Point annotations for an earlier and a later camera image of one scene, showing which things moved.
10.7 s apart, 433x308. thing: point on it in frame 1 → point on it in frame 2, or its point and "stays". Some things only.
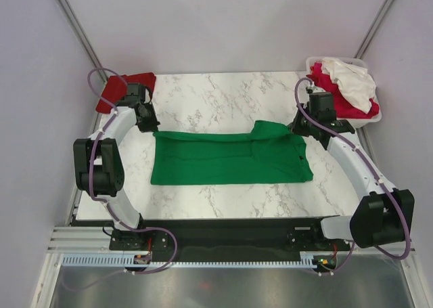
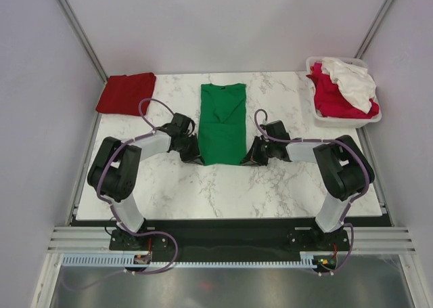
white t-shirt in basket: (357, 86) stays
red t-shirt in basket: (344, 108) stays
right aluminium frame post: (379, 19) stays
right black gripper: (296, 128) → (253, 158)
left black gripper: (152, 126) → (194, 156)
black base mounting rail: (226, 237) stays
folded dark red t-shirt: (115, 89) stays
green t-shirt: (269, 154) → (222, 135)
